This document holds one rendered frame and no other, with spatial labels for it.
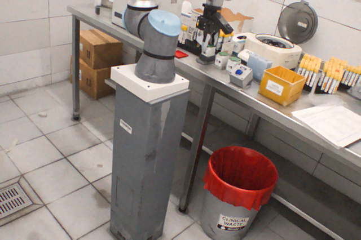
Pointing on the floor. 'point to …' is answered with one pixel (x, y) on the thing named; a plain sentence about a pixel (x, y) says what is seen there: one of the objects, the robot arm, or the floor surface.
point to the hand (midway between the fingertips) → (208, 49)
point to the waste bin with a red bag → (228, 201)
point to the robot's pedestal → (144, 161)
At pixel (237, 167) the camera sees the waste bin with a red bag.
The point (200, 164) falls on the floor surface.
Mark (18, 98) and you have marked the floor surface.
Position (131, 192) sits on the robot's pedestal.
